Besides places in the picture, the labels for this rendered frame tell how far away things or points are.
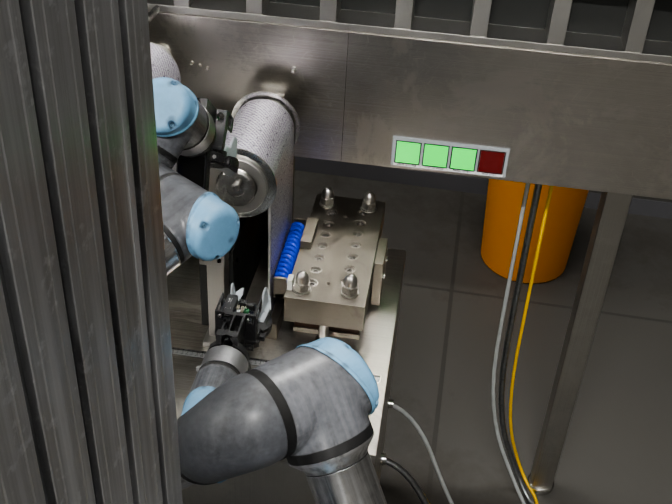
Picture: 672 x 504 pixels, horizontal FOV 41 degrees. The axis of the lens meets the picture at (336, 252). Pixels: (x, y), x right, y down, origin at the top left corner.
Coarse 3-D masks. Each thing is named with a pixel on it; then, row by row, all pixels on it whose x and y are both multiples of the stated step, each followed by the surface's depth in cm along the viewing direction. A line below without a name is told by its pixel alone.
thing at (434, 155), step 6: (426, 144) 194; (426, 150) 195; (432, 150) 195; (438, 150) 195; (444, 150) 194; (426, 156) 196; (432, 156) 196; (438, 156) 195; (444, 156) 195; (426, 162) 197; (432, 162) 196; (438, 162) 196; (444, 162) 196
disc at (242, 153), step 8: (240, 152) 165; (248, 152) 165; (256, 160) 166; (264, 168) 166; (272, 176) 167; (272, 184) 168; (272, 192) 169; (264, 200) 170; (272, 200) 170; (264, 208) 171; (240, 216) 173; (248, 216) 173
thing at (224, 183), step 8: (224, 176) 166; (232, 176) 166; (240, 176) 166; (248, 176) 166; (216, 184) 167; (224, 184) 167; (232, 184) 167; (248, 184) 166; (224, 192) 168; (232, 192) 168; (240, 192) 168; (248, 192) 167; (224, 200) 169; (232, 200) 169; (240, 200) 169; (248, 200) 168
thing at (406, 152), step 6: (402, 144) 195; (408, 144) 195; (414, 144) 195; (396, 150) 196; (402, 150) 196; (408, 150) 196; (414, 150) 195; (396, 156) 197; (402, 156) 197; (408, 156) 196; (414, 156) 196; (408, 162) 197; (414, 162) 197
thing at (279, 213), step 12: (288, 168) 187; (288, 180) 189; (288, 192) 191; (276, 204) 177; (288, 204) 193; (276, 216) 179; (288, 216) 195; (276, 228) 181; (288, 228) 197; (276, 240) 183; (276, 252) 185; (276, 264) 187
